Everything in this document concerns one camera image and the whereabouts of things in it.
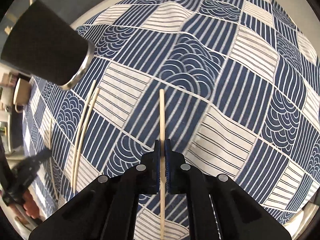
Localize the person left hand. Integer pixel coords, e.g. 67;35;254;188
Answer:
23;190;40;219

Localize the black cylindrical utensil holder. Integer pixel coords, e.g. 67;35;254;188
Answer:
1;0;94;90

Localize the beige ceramic mug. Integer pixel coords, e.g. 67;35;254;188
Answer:
13;78;31;113

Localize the blue patterned tablecloth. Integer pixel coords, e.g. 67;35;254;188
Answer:
23;0;319;238

